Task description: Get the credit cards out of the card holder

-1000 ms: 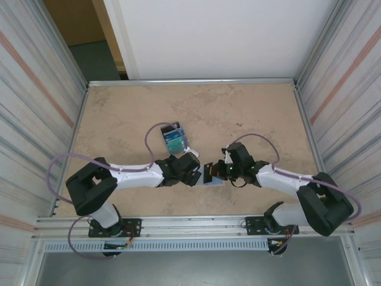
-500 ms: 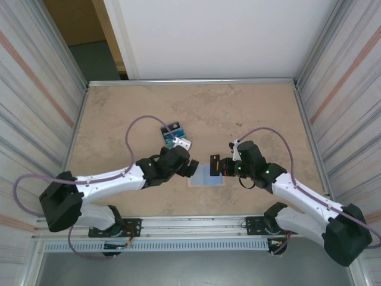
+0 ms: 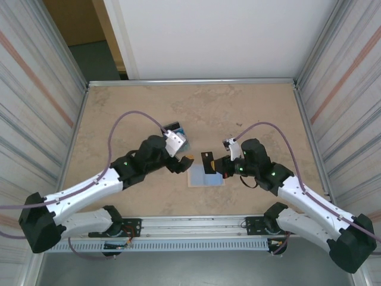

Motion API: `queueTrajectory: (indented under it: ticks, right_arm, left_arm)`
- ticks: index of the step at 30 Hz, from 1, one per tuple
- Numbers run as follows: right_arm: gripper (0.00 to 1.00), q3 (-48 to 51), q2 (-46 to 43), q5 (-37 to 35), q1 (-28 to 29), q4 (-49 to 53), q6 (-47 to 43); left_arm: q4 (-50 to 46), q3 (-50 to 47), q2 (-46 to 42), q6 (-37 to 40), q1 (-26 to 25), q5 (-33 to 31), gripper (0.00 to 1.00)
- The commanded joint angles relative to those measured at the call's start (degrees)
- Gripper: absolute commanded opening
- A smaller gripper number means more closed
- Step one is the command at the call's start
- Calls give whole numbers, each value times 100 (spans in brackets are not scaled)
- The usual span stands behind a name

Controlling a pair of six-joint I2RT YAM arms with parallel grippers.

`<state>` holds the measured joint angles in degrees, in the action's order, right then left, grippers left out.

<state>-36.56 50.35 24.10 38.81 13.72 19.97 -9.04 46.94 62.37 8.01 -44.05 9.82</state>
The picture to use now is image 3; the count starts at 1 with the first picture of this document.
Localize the purple cable loop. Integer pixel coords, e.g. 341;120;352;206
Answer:
271;228;292;256
68;237;117;260

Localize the silver linear base rail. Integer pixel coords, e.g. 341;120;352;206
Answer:
123;214;268;239

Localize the aluminium frame post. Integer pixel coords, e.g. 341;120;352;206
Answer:
31;0;89;87
296;0;349;83

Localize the grey slotted cable duct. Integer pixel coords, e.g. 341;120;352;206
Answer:
44;237;270;253

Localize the brown wooden door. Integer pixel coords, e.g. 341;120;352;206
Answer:
42;0;129;80

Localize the aluminium table frame rail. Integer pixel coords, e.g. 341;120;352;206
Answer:
87;77;298;89
293;83;333;199
53;85;90;209

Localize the translucent corrugated side panel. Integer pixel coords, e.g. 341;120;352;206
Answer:
297;0;381;286
0;0;87;286

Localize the small electronics board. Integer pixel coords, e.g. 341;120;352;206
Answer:
103;241;132;250

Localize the white door frame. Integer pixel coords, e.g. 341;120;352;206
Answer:
102;0;140;80

